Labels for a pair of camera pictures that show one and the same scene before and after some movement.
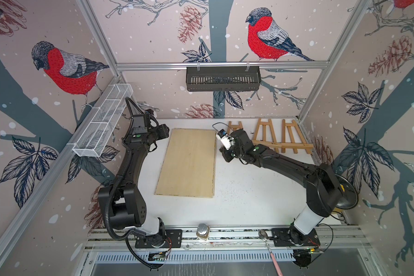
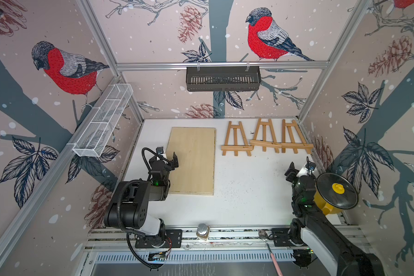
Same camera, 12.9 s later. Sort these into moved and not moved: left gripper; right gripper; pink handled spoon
Moved: left gripper; right gripper
Not moved: pink handled spoon
